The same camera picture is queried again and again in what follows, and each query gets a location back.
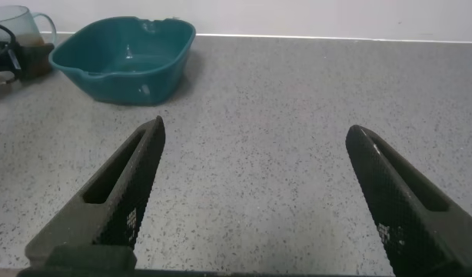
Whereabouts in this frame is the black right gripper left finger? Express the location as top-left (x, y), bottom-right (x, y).
top-left (24, 115), bottom-right (167, 269)

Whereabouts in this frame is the translucent teal ribbed cup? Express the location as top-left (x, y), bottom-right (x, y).
top-left (0, 5), bottom-right (58, 49)

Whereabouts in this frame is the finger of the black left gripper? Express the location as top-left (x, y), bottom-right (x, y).
top-left (19, 42), bottom-right (55, 81)

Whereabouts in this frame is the teal plastic basin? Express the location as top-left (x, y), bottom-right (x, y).
top-left (48, 15), bottom-right (197, 107)

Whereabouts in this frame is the black camera cable loop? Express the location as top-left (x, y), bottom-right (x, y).
top-left (0, 22), bottom-right (22, 74)

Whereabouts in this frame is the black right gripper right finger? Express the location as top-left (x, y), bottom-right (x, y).
top-left (344, 124), bottom-right (472, 277)

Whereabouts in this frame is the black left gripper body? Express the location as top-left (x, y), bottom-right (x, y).
top-left (0, 40), bottom-right (22, 76)

